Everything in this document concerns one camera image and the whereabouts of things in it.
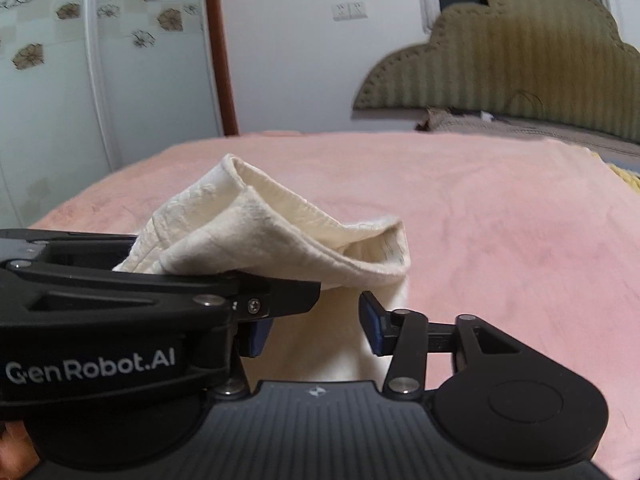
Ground yellow and white cloth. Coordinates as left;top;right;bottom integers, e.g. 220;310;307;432
606;160;640;197

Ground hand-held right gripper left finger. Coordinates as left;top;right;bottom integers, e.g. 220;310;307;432
209;317;274;402

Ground olive padded headboard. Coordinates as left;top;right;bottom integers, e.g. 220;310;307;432
352;0;640;144

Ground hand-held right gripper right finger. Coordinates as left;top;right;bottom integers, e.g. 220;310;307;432
358;290;508;402

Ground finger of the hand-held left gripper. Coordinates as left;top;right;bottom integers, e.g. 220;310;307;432
0;229;137;273
0;258;322;329

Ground brown pillow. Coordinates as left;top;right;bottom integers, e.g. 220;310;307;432
414;105;640;162

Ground brown wooden door frame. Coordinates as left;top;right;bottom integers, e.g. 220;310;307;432
202;0;240;137

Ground pink blanket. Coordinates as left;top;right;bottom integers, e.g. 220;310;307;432
27;130;640;480

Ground white pants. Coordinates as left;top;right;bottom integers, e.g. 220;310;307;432
112;152;416;385

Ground white wardrobe with flower decals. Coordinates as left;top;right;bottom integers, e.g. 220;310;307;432
0;0;224;228

